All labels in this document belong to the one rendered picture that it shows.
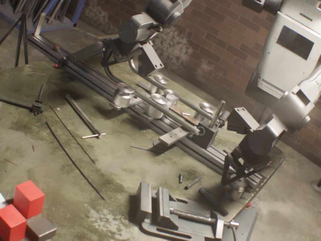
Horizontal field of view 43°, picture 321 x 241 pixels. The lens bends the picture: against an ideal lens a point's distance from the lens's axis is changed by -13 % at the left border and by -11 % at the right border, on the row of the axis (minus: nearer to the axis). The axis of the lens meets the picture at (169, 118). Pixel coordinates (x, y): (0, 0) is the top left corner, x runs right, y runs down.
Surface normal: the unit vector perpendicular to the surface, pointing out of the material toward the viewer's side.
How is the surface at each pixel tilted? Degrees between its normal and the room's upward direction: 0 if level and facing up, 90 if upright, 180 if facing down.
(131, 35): 91
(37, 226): 0
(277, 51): 90
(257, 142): 93
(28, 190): 0
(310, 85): 42
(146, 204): 0
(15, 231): 90
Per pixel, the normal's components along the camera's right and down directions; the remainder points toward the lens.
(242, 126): -0.67, 0.08
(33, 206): 0.77, 0.52
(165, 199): 0.36, -0.83
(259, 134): -0.50, 0.26
